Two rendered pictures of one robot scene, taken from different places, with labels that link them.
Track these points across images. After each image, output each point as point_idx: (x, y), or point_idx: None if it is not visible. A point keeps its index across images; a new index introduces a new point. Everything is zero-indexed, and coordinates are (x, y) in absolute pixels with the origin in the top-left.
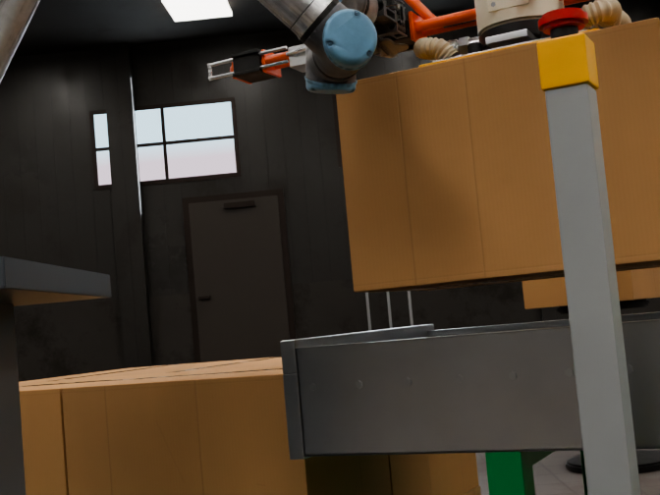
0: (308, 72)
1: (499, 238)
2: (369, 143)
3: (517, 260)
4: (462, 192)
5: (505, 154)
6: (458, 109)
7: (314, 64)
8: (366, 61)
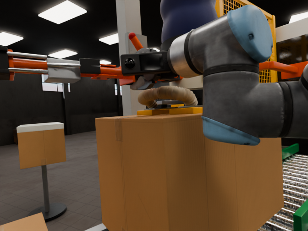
0: (243, 123)
1: (244, 220)
2: (186, 171)
3: (249, 229)
4: (231, 196)
5: (245, 170)
6: (230, 144)
7: (282, 122)
8: None
